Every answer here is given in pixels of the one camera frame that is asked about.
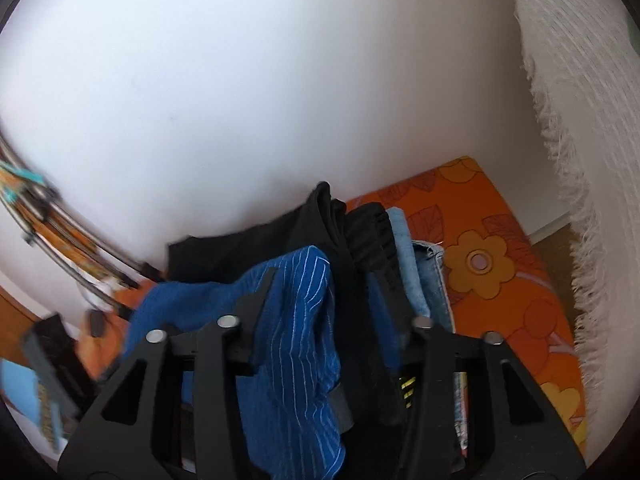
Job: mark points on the brown wooden cabinet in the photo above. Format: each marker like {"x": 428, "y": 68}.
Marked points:
{"x": 15, "y": 305}

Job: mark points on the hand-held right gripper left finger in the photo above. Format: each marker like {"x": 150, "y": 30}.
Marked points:
{"x": 252, "y": 320}

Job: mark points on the orange floral scarf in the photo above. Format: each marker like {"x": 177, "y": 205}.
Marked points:
{"x": 75, "y": 245}

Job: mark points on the blue striped boxer briefs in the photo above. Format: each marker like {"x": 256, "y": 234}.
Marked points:
{"x": 295, "y": 310}

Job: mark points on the orange floral bedsheet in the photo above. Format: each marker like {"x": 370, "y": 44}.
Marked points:
{"x": 500, "y": 310}

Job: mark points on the light blue folded jeans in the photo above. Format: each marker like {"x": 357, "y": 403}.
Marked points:
{"x": 425, "y": 280}

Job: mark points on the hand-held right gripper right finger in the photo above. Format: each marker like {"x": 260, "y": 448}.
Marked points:
{"x": 425, "y": 355}

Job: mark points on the black power adapter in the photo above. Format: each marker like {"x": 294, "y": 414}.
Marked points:
{"x": 97, "y": 324}

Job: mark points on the black pants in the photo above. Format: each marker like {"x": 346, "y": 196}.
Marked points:
{"x": 300, "y": 230}

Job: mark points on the green white fringed pillow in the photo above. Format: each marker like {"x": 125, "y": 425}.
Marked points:
{"x": 590, "y": 110}

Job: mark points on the silver camera tripod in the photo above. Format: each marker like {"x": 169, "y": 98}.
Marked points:
{"x": 150, "y": 271}

